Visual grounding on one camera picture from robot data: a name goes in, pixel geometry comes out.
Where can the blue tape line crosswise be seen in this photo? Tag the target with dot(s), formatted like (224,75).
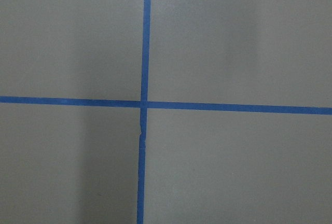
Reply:
(168,105)

